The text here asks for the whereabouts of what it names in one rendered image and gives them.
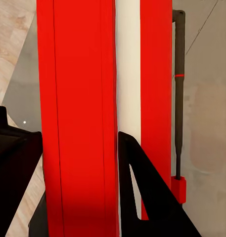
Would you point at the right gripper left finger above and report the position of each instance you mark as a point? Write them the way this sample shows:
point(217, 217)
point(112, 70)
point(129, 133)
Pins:
point(18, 162)

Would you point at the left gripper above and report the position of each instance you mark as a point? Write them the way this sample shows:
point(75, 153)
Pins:
point(9, 134)

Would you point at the coffee table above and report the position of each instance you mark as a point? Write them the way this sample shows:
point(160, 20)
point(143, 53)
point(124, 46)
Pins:
point(203, 152)

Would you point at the radio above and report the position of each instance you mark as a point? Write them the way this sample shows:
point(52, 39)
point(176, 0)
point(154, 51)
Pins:
point(106, 66)

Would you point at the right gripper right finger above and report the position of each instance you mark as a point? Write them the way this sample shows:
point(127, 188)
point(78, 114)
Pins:
point(166, 216)

